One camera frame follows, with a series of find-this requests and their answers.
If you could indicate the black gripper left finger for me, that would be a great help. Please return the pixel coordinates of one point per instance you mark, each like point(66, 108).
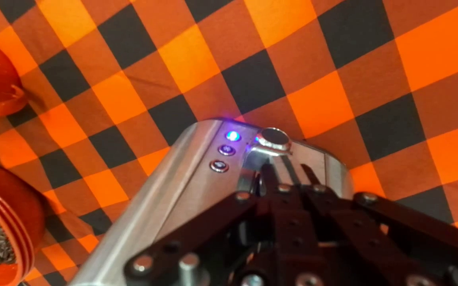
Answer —
point(223, 216)

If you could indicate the silver toaster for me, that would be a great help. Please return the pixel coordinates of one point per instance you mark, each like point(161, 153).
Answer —
point(187, 180)

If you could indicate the red ribbed bowl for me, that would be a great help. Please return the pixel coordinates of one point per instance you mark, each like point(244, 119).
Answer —
point(24, 216)

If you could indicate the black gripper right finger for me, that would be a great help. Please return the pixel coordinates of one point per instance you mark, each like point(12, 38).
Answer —
point(366, 222)

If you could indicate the round black toaster knob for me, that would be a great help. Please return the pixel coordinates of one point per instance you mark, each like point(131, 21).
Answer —
point(274, 138)

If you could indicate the orange black checkered tablecloth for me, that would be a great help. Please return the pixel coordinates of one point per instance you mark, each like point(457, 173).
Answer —
point(271, 64)

